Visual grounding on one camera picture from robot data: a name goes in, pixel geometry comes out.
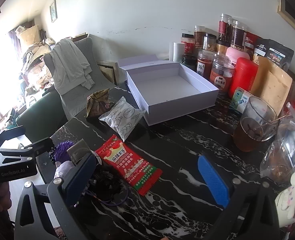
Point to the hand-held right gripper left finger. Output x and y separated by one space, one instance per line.
80 177

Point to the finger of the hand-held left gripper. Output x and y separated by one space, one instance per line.
10 133
40 146

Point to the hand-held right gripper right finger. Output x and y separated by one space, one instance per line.
212 182

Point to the purple tassel sachet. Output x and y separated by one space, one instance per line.
61 152

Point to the black polka dot pouch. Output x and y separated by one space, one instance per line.
108 180

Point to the red snack packet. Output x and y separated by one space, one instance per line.
127 165

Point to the brown cereal packet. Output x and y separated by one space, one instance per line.
97 103

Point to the white bread-print snack packet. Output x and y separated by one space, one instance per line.
123 117

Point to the white gift box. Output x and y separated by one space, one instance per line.
172 90

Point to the dark green armchair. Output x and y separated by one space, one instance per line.
37 115

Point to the glass cup of tea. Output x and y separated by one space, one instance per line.
252 130

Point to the pile of bags and clothes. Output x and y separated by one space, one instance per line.
33 60

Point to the white cartoon mug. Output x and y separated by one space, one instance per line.
290 200

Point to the clear plastic bag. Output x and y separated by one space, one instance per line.
287 145

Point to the light grey garment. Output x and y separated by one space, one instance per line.
67 65

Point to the green white medicine box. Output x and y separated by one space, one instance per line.
241 100

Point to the metal stirrer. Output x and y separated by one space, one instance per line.
275 120

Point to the grey leaf-pattern chair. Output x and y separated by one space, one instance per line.
87 55

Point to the wide jar orange label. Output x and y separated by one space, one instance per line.
222 78

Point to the red canister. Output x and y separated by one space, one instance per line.
243 77

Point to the kraft paper pouch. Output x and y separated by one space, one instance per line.
270 85

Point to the orange powder jar white label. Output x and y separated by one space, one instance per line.
204 66

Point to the cardboard box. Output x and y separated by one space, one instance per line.
78 36

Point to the dark green jar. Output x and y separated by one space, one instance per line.
188 62

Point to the small clear jar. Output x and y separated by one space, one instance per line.
220 58

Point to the pink canister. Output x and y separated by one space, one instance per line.
237 53

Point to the white paper roll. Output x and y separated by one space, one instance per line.
177 52

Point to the black lid tan jar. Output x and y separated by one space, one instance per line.
222 48

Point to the black lid dried slices jar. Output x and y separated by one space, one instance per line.
209 42

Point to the black lid red spice jar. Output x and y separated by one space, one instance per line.
187 43

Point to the black oat bag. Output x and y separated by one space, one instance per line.
277 52

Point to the dark red bag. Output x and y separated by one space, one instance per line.
252 41

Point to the brown label clear jar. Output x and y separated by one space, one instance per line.
199 36

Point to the tall jar of beans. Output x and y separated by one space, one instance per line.
238 35

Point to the tall jar of dried flowers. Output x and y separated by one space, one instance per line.
225 27

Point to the wooden picture frame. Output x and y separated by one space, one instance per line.
108 71

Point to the small wall picture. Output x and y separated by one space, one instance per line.
53 10

